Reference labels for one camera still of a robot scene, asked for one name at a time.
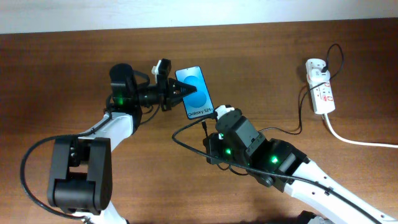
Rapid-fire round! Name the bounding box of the blue Galaxy smartphone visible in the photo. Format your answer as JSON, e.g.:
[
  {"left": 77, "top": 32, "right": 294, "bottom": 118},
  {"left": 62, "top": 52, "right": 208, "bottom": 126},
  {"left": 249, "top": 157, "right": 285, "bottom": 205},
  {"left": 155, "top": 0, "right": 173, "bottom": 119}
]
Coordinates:
[{"left": 175, "top": 66, "right": 214, "bottom": 119}]

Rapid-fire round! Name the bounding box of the black USB charging cable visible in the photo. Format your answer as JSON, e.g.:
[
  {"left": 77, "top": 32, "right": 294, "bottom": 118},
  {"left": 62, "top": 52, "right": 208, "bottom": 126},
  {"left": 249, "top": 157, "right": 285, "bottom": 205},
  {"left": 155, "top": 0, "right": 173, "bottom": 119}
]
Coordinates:
[{"left": 200, "top": 42, "right": 345, "bottom": 139}]

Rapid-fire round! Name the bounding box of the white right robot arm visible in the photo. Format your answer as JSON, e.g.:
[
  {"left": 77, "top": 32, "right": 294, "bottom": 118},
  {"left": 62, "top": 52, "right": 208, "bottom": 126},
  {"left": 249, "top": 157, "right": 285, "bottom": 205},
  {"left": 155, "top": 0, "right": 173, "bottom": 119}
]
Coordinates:
[{"left": 203, "top": 133, "right": 397, "bottom": 223}]

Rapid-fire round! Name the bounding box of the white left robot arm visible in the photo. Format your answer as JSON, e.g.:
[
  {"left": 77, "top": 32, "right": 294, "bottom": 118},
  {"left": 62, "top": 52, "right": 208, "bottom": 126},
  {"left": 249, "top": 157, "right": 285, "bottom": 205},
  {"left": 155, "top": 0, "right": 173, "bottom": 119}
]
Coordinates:
[{"left": 47, "top": 59, "right": 197, "bottom": 223}]

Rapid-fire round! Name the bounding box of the white USB charger plug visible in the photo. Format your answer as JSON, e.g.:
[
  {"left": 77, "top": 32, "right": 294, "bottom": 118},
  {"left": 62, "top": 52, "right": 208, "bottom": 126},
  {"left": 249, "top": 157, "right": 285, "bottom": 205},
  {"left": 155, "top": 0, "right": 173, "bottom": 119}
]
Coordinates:
[{"left": 307, "top": 68, "right": 330, "bottom": 84}]

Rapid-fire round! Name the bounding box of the white power strip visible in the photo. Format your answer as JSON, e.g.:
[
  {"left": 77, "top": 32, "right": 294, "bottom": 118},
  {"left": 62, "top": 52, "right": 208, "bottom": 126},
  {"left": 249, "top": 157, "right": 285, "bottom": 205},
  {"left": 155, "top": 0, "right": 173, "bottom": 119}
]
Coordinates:
[{"left": 305, "top": 58, "right": 335, "bottom": 114}]

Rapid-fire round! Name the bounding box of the white power strip cord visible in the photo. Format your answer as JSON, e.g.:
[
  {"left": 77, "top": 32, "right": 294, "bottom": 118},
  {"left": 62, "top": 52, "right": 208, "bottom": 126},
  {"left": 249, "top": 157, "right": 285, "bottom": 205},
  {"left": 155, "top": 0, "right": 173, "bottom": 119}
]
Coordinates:
[{"left": 322, "top": 112, "right": 398, "bottom": 149}]

